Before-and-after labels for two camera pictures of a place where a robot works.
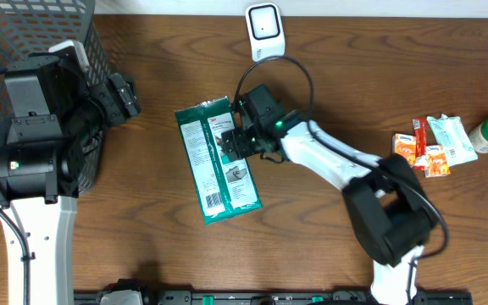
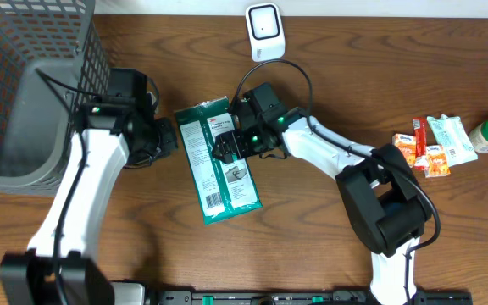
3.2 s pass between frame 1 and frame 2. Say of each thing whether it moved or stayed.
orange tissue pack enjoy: stayed
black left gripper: moved
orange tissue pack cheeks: stayed
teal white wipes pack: stayed
